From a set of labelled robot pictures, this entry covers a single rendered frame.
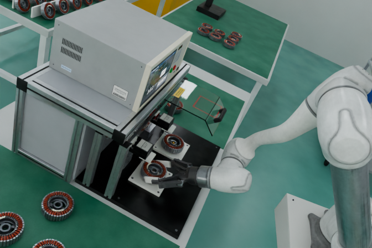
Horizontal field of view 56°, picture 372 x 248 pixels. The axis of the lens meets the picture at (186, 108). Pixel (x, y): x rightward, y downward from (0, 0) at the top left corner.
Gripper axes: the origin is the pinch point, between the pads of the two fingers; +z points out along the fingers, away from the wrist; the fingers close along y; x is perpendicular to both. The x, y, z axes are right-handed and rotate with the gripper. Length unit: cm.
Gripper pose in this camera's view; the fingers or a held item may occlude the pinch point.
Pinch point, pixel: (154, 171)
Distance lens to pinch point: 153.1
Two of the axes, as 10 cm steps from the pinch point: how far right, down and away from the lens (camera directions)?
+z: -9.3, -0.3, 3.6
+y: 3.4, -4.4, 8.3
